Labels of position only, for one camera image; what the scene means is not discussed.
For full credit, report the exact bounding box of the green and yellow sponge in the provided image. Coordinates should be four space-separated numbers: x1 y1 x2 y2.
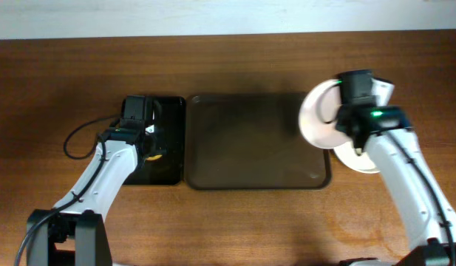
146 154 162 161

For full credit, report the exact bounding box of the white plate with sauce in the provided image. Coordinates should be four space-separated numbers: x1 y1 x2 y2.
333 141 380 174

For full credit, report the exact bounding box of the pink-rimmed plate with sauce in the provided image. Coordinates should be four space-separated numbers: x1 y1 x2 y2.
298 79 351 149

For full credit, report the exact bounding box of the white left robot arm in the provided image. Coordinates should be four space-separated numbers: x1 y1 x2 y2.
13 124 162 265

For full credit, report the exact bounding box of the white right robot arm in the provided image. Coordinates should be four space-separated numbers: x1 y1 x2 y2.
335 105 456 265

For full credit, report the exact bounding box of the black water tray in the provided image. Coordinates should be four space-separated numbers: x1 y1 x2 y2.
125 95 186 185

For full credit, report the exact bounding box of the brown serving tray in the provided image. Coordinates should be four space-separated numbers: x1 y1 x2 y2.
184 92 332 190

